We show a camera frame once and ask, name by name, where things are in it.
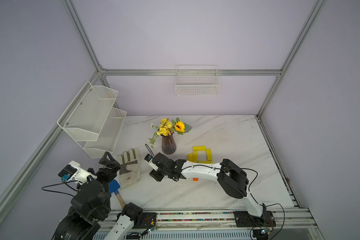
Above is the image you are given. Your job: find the white grey work glove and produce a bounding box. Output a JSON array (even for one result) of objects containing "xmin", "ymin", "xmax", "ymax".
[{"xmin": 117, "ymin": 149, "xmax": 141, "ymax": 189}]

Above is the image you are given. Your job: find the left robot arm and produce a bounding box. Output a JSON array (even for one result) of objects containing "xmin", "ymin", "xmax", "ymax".
[{"xmin": 53, "ymin": 152, "xmax": 143, "ymax": 240}]

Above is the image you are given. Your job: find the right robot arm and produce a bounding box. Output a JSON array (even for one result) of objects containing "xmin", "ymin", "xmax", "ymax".
[{"xmin": 145, "ymin": 153, "xmax": 267, "ymax": 220}]

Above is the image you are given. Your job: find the purple ribbed glass vase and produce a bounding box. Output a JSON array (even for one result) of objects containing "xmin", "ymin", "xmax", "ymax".
[{"xmin": 162, "ymin": 135, "xmax": 177, "ymax": 155}]

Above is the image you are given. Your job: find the yellow artificial flower bouquet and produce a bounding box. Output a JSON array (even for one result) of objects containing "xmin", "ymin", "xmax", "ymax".
[{"xmin": 149, "ymin": 118, "xmax": 193, "ymax": 148}]

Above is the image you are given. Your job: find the white two-tier mesh shelf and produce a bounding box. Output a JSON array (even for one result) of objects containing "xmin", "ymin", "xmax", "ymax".
[{"xmin": 57, "ymin": 82, "xmax": 127, "ymax": 159}]

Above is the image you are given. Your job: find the blue trowel wooden handle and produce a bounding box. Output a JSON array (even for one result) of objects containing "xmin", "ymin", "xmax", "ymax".
[{"xmin": 109, "ymin": 180, "xmax": 126, "ymax": 209}]

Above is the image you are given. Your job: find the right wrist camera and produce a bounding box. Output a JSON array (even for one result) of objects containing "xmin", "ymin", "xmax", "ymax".
[{"xmin": 145, "ymin": 154, "xmax": 159, "ymax": 171}]

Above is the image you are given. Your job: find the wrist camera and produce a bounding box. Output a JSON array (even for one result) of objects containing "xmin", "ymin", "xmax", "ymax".
[
  {"xmin": 58, "ymin": 161, "xmax": 97, "ymax": 185},
  {"xmin": 145, "ymin": 154, "xmax": 159, "ymax": 171}
]

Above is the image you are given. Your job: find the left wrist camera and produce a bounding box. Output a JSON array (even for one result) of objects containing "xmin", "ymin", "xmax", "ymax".
[{"xmin": 58, "ymin": 161, "xmax": 97, "ymax": 185}]

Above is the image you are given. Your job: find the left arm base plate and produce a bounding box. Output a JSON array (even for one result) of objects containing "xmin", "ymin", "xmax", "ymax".
[{"xmin": 134, "ymin": 212, "xmax": 157, "ymax": 229}]

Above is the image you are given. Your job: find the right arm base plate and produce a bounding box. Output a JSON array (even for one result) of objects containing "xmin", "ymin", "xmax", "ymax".
[{"xmin": 234, "ymin": 211, "xmax": 276, "ymax": 228}]

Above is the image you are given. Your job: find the white wire wall basket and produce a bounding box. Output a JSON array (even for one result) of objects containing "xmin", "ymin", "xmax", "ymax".
[{"xmin": 175, "ymin": 65, "xmax": 220, "ymax": 97}]

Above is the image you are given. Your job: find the aluminium mounting rail base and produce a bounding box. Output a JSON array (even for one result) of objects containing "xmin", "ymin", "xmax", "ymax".
[{"xmin": 89, "ymin": 206, "xmax": 325, "ymax": 240}]

